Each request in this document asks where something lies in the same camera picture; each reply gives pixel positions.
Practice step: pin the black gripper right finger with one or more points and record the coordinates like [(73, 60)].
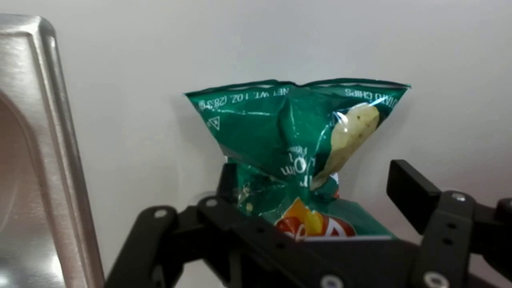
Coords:
[(448, 224)]

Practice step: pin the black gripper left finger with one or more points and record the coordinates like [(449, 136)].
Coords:
[(176, 240)]

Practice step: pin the green chips packet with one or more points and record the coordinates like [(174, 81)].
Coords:
[(265, 128)]

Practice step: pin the stainless steel sink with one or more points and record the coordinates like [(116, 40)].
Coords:
[(48, 160)]

